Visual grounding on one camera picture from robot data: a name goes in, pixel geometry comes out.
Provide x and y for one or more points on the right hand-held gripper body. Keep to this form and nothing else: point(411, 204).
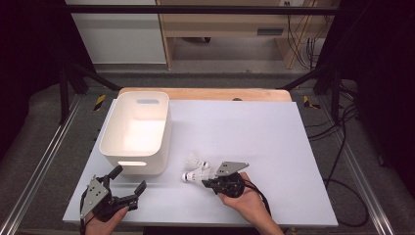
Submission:
point(230, 186)

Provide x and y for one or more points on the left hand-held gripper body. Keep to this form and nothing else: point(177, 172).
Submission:
point(101, 202)

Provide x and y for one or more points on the white plastic bin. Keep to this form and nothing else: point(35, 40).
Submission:
point(137, 130)

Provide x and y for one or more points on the person's right hand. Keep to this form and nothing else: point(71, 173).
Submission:
point(243, 202)

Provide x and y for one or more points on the person's left hand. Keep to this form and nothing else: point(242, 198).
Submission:
point(105, 225)

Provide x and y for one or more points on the yellow black tape piece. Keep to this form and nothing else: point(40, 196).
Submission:
point(100, 102)
point(308, 103)

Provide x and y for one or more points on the black metal stand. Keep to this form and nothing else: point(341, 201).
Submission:
point(64, 98)
point(335, 98)

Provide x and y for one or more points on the white cabinet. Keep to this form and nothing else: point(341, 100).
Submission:
point(120, 42)

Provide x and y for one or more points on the black curtain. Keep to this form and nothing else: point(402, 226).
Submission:
point(385, 65)
point(29, 49)

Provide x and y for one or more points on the wooden desk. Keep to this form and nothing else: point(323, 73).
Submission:
point(221, 24)

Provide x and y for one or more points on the black horizontal bar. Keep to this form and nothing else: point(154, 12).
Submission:
point(195, 9)

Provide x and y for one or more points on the aluminium rail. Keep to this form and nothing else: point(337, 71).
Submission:
point(358, 176)
point(49, 153)

